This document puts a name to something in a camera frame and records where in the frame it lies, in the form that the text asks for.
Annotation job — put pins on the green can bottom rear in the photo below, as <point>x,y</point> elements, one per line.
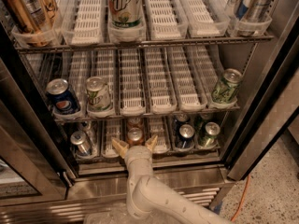
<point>201,120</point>

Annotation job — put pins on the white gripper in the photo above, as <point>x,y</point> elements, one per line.
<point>137,153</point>

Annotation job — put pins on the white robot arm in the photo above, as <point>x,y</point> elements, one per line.
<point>145,192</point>

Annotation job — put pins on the orange soda can behind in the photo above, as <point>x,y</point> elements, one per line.
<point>135,123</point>

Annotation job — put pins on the blue silver can top right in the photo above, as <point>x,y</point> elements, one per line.
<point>247,17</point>

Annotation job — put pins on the orange soda can front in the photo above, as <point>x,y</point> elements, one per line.
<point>135,137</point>

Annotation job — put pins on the green can middle shelf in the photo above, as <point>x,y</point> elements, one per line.
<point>227,86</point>

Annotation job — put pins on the white 7UP can middle shelf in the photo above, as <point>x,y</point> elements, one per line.
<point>98,94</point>

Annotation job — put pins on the top wire shelf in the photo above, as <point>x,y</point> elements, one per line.
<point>223,40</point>

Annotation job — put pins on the blue can bottom front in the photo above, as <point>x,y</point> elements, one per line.
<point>184,136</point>

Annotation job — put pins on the blue can bottom rear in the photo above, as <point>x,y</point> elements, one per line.
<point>179,120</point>

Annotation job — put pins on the silver can bottom front left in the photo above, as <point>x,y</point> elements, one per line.
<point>80,141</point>

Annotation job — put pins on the orange soda can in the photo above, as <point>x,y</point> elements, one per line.
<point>135,123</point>
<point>135,137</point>

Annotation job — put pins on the blue floor tape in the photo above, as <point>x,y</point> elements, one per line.
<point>217,209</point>

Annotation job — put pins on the blue Pepsi can middle shelf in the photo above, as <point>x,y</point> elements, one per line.
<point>62,96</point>

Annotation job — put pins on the wire shelf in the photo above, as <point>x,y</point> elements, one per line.
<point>112,114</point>
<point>223,40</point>

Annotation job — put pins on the gold can shelf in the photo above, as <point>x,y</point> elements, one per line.
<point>31,19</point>
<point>52,9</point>

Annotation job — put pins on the green can bottom front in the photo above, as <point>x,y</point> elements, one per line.
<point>210,135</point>

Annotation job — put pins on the silver can bottom rear left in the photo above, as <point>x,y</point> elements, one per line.
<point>87,127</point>

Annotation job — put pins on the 7UP can top shelf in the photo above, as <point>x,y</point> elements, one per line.
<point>125,13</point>

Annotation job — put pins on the stainless fridge door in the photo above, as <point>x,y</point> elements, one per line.
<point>24,147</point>

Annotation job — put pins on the green can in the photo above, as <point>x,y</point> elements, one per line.
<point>210,135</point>
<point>201,120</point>

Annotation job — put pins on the middle wire shelf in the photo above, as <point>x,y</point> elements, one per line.
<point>112,114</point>

